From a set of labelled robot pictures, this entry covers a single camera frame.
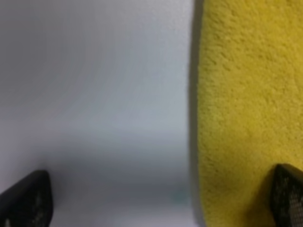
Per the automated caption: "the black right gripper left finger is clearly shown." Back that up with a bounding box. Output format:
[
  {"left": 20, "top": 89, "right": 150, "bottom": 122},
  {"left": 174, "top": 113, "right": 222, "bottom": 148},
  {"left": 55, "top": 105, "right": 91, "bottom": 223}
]
[{"left": 0, "top": 170, "right": 53, "bottom": 227}]

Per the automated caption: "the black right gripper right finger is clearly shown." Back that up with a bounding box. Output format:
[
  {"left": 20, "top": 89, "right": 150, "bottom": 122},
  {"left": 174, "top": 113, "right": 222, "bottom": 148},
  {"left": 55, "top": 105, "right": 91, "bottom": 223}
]
[{"left": 270, "top": 164, "right": 303, "bottom": 227}]

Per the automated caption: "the yellow microfiber towel black trim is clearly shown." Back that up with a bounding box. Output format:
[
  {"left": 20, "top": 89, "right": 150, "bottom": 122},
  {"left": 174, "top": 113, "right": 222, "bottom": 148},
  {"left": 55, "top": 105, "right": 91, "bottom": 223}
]
[{"left": 197, "top": 0, "right": 303, "bottom": 227}]

